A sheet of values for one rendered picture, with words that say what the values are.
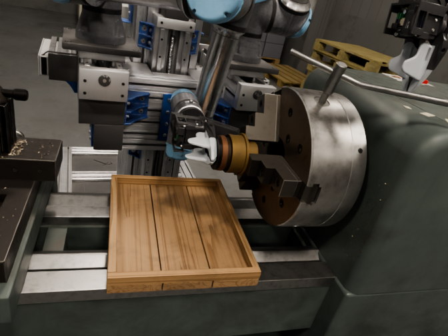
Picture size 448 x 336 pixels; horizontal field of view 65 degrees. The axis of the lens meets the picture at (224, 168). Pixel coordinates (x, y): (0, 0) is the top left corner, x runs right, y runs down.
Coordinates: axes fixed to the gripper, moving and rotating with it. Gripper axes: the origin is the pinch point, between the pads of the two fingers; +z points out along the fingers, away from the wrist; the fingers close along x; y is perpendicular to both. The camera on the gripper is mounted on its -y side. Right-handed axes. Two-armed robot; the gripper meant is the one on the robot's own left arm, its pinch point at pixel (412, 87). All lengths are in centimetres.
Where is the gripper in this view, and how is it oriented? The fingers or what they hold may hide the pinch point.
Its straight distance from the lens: 77.7
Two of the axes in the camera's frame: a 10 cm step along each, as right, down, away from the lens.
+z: -1.6, 9.4, 3.1
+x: 2.7, 3.5, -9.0
